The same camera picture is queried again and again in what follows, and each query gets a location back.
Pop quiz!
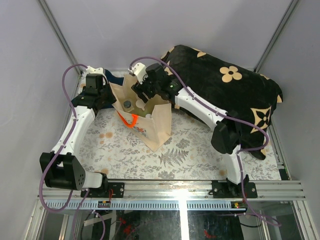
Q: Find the green lotion pump bottle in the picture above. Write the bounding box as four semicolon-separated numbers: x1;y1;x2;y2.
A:
134;99;150;117

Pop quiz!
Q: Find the beige canvas tote bag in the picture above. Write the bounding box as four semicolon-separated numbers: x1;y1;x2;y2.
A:
110;74;172;152

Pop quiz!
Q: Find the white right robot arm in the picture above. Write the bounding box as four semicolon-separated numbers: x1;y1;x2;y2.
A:
129;62;246;198

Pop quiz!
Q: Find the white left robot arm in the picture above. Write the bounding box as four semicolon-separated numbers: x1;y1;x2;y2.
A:
39;73;116;198

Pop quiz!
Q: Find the dark blue cloth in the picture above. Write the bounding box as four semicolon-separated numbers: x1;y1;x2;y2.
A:
71;69;125;108

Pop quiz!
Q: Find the floral patterned table mat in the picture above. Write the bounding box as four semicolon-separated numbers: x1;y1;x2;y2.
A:
76;70;283;181

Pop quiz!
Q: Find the black floral plush blanket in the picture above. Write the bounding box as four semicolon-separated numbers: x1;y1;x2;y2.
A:
161;45;284;160

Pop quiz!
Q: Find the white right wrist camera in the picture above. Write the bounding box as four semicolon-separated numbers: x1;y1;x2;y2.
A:
128;62;148;85

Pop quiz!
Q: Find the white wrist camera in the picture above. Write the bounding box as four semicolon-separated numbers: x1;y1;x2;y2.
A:
128;62;148;85
86;66;105;75

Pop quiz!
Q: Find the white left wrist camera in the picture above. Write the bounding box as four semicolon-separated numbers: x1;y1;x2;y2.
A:
86;66;105;75

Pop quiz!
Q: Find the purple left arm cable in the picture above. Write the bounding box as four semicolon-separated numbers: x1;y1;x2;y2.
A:
38;63;107;240

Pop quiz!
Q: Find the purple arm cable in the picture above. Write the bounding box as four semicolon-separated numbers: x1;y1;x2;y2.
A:
38;63;107;240
128;56;282;227

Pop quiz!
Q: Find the aluminium mounting rail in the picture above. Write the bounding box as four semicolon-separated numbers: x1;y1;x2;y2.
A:
80;179;306;200

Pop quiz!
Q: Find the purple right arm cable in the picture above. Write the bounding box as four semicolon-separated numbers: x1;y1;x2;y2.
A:
128;56;282;227

